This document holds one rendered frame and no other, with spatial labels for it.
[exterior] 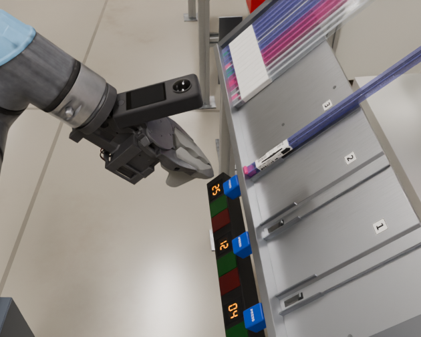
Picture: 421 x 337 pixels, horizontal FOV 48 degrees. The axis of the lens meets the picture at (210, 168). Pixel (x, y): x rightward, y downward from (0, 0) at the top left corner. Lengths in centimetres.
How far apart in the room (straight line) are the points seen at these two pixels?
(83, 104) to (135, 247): 100
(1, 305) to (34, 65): 43
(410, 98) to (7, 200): 131
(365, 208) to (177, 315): 91
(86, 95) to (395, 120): 67
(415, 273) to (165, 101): 34
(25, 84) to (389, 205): 43
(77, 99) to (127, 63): 173
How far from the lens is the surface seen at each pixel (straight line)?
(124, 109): 61
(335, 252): 59
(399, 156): 98
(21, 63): 57
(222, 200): 77
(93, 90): 60
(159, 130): 65
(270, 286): 61
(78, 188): 174
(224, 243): 73
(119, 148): 65
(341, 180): 63
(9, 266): 161
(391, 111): 107
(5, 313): 85
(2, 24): 57
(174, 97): 60
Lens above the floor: 125
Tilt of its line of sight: 46 degrees down
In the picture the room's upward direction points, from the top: straight up
